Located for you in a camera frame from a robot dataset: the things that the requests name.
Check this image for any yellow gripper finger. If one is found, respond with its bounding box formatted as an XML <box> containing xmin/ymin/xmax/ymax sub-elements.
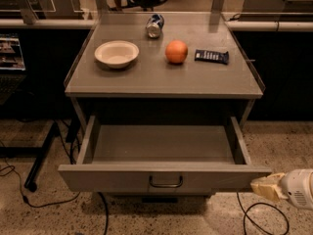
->
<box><xmin>250</xmin><ymin>172</ymin><xmax>288</xmax><ymax>202</ymax></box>

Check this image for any grey top drawer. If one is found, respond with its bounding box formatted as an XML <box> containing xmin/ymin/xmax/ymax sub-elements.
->
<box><xmin>59</xmin><ymin>117</ymin><xmax>271</xmax><ymax>196</ymax></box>

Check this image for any grey drawer cabinet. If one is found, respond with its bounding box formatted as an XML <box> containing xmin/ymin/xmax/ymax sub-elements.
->
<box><xmin>63</xmin><ymin>11</ymin><xmax>266</xmax><ymax>204</ymax></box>

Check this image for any dark blue snack bar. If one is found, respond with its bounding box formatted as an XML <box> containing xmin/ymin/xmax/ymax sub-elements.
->
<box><xmin>195</xmin><ymin>49</ymin><xmax>229</xmax><ymax>65</ymax></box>

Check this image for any orange fruit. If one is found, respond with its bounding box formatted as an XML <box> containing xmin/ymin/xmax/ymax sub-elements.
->
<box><xmin>165</xmin><ymin>40</ymin><xmax>188</xmax><ymax>64</ymax></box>

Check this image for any blue soda can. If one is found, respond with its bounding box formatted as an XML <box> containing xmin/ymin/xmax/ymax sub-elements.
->
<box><xmin>146</xmin><ymin>14</ymin><xmax>164</xmax><ymax>38</ymax></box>

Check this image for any white bowl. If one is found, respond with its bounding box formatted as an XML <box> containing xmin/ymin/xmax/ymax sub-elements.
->
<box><xmin>94</xmin><ymin>40</ymin><xmax>139</xmax><ymax>69</ymax></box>

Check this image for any black table stand leg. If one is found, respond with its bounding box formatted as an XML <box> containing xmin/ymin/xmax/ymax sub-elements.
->
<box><xmin>0</xmin><ymin>119</ymin><xmax>59</xmax><ymax>192</ymax></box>

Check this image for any black keyboard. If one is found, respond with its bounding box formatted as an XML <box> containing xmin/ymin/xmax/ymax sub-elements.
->
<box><xmin>0</xmin><ymin>74</ymin><xmax>25</xmax><ymax>105</ymax></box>

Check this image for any computer monitor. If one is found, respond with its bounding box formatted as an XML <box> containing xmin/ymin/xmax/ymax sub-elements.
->
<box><xmin>0</xmin><ymin>33</ymin><xmax>25</xmax><ymax>71</ymax></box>

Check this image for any black cable right floor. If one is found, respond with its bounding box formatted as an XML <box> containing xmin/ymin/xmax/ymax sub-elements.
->
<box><xmin>236</xmin><ymin>191</ymin><xmax>291</xmax><ymax>235</ymax></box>

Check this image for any black cable floor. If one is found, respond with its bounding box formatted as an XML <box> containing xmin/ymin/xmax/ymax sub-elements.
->
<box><xmin>0</xmin><ymin>140</ymin><xmax>81</xmax><ymax>210</ymax></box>
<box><xmin>236</xmin><ymin>191</ymin><xmax>291</xmax><ymax>235</ymax></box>

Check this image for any black cable left floor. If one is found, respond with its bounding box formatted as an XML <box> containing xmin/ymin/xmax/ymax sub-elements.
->
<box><xmin>0</xmin><ymin>140</ymin><xmax>81</xmax><ymax>210</ymax></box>

